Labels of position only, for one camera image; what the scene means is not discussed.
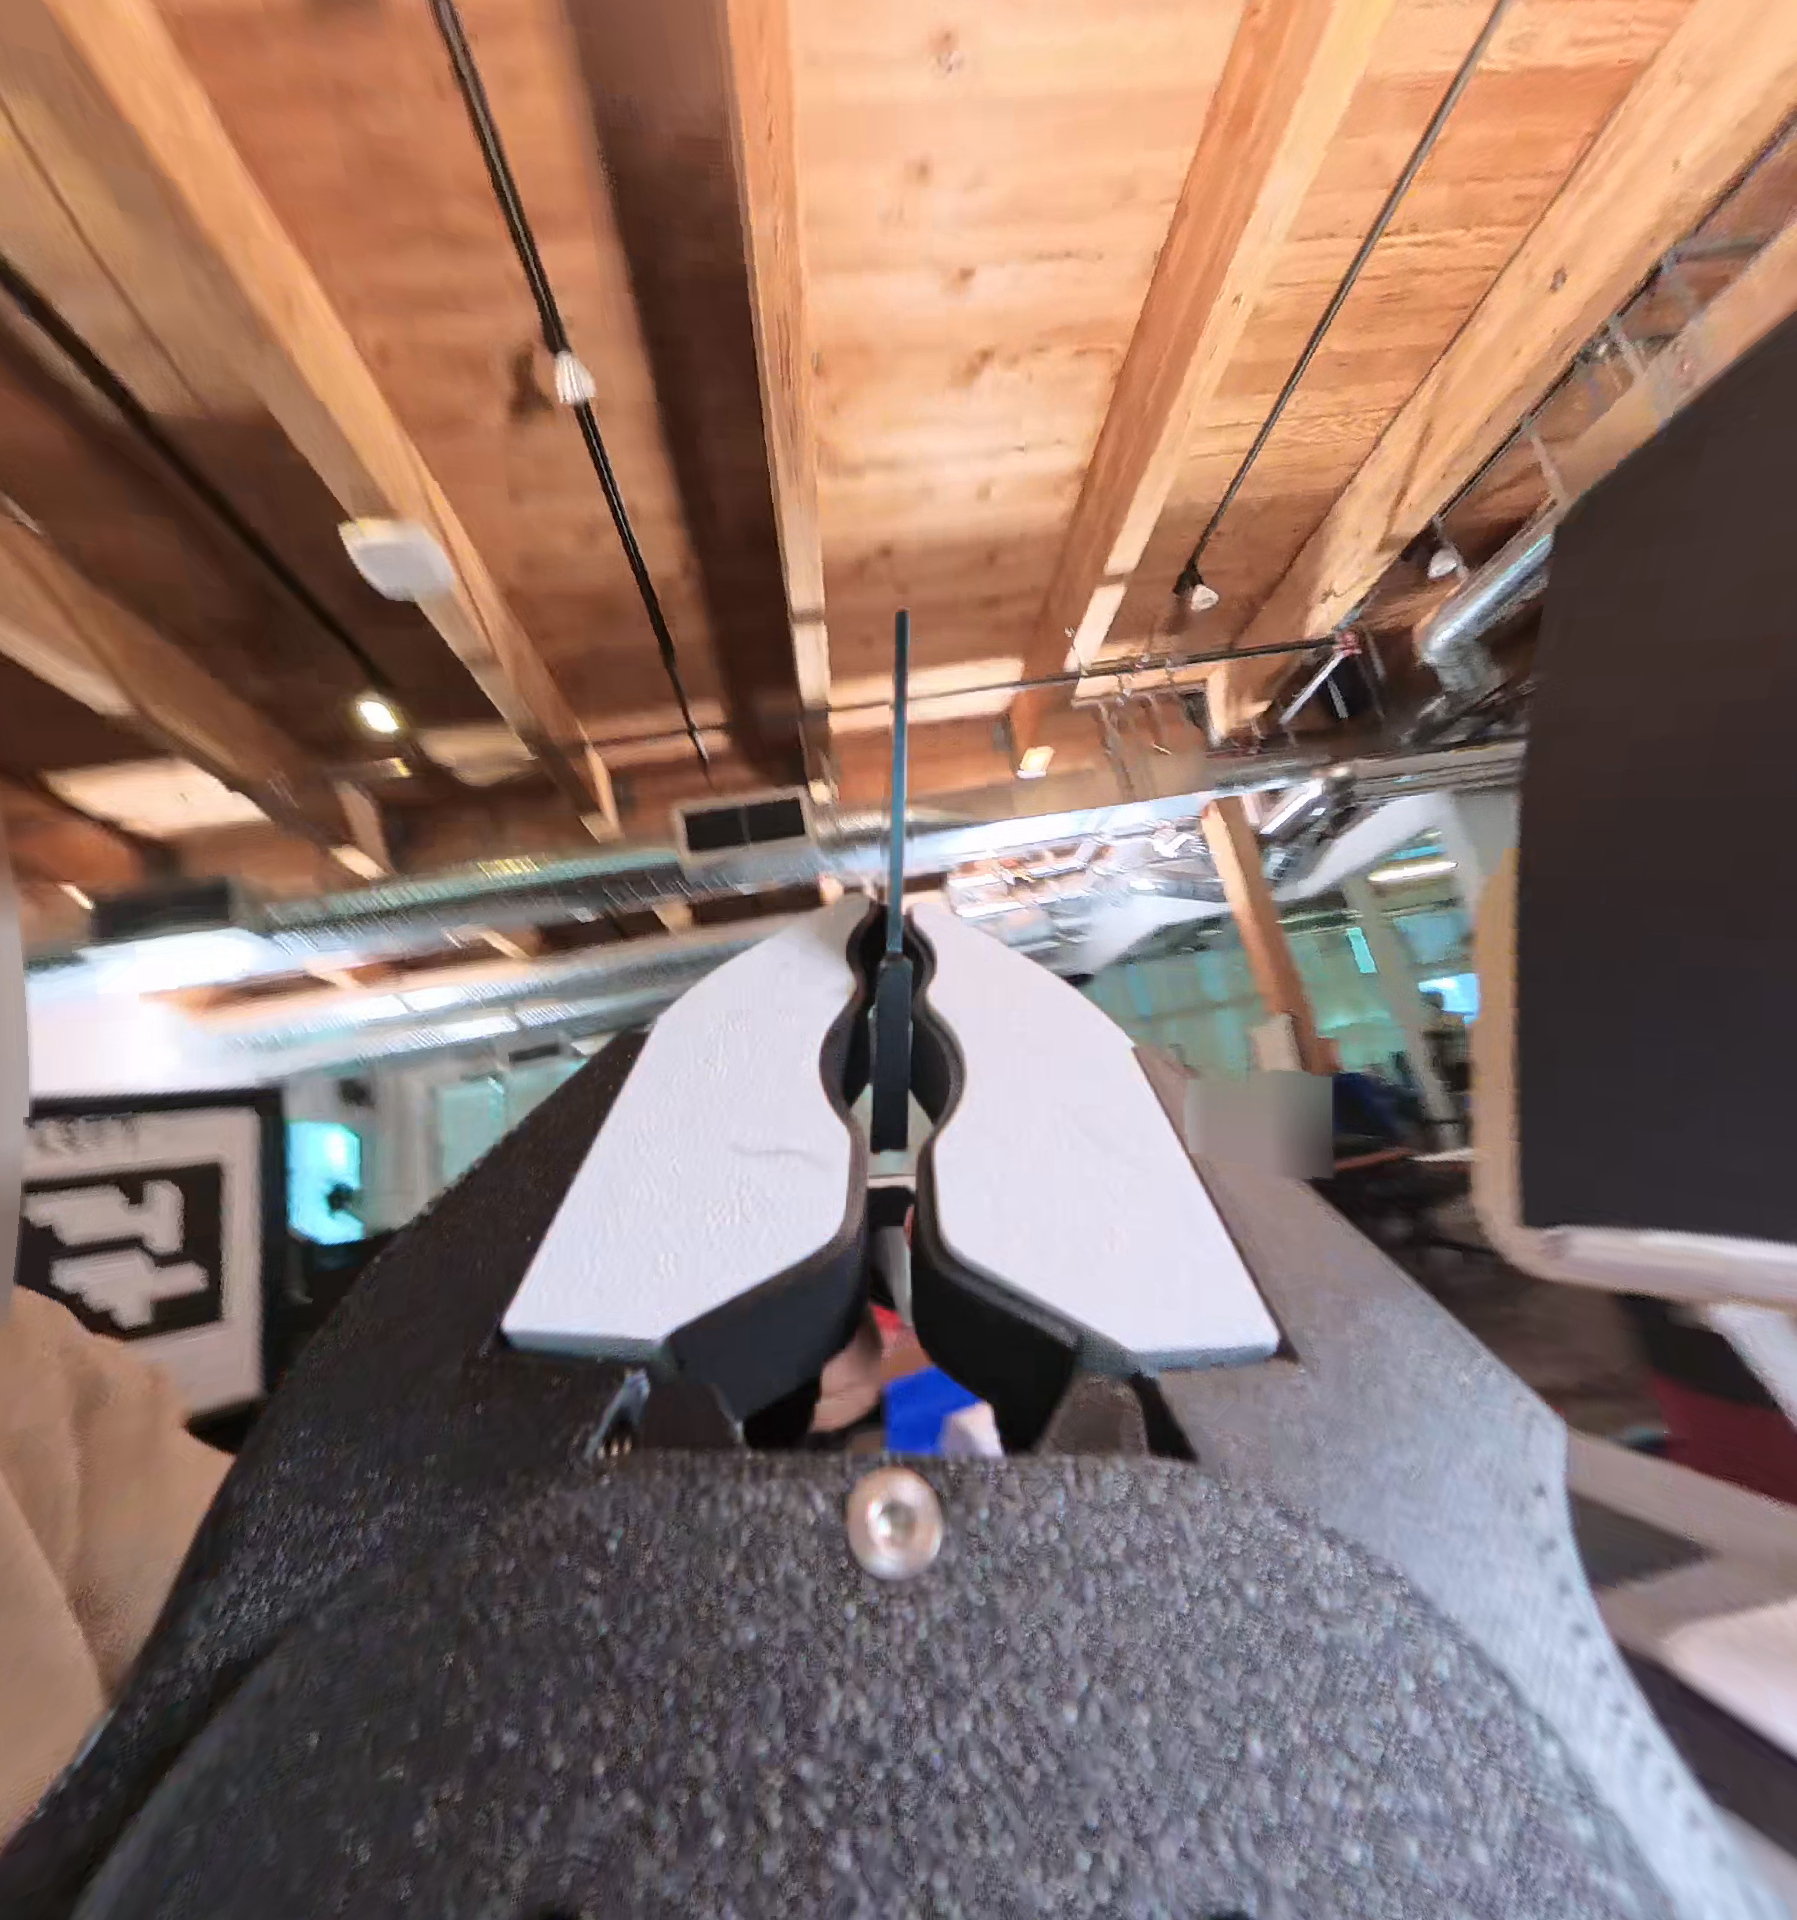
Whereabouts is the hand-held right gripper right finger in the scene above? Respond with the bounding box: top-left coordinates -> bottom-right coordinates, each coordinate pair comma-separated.
905,896 -> 1285,1378

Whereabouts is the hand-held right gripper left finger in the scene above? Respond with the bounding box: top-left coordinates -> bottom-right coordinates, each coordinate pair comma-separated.
501,896 -> 900,1371

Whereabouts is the thin black stick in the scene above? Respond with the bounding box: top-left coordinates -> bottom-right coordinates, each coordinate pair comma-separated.
868,605 -> 919,1158

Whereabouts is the person's left forearm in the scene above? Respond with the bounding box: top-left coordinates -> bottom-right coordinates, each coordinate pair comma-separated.
0,1290 -> 235,1908

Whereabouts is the person's left hand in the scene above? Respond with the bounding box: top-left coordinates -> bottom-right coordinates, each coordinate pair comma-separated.
810,1328 -> 895,1434

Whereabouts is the ceiling air vent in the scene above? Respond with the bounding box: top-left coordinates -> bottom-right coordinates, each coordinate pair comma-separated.
670,783 -> 816,877

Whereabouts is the printed tag poster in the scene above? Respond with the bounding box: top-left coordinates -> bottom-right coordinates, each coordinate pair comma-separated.
14,1091 -> 288,1429

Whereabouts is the wooden board with black sheet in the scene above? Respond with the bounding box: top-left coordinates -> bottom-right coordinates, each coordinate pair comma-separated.
1470,246 -> 1797,1290

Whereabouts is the red bag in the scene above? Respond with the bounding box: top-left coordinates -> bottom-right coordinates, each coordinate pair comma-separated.
1648,1335 -> 1797,1478

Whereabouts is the white ceiling sensor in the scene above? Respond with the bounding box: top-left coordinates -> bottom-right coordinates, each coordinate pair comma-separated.
336,516 -> 460,605

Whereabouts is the silver air duct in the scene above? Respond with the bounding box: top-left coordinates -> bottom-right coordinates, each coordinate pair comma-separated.
27,840 -> 869,1036

